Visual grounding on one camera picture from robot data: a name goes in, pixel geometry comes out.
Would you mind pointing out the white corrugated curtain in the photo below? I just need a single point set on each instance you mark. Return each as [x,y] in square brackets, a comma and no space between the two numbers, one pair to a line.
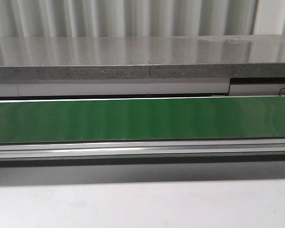
[140,18]

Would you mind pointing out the aluminium conveyor frame rail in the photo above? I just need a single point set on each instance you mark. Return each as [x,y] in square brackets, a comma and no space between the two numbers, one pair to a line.
[203,147]

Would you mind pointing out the grey stone countertop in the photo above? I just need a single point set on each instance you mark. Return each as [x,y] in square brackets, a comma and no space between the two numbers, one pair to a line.
[83,58]

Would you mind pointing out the green conveyor belt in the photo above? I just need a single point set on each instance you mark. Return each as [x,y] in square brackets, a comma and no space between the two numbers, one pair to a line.
[142,119]

